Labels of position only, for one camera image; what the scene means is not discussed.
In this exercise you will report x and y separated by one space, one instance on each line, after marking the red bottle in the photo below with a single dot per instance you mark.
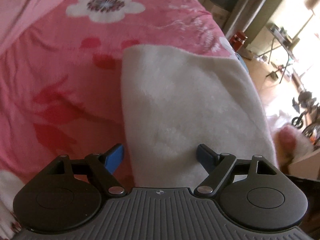
238 41

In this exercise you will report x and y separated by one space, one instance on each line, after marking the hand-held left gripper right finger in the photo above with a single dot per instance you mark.
205 156

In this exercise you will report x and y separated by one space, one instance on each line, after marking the pink and grey quilt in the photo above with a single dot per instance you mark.
20 10

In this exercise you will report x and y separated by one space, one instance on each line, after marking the folding table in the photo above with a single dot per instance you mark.
282 37

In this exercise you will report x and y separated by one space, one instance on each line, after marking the pink fluffy slipper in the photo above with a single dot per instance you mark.
287 140

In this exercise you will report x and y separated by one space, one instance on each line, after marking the pink floral blanket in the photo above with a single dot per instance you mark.
62 80

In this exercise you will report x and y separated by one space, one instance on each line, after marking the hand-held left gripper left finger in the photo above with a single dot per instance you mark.
115 158

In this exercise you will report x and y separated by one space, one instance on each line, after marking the white fluffy sweater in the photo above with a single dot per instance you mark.
187 105

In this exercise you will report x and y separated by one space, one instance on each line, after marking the grey curtain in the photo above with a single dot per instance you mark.
250 10

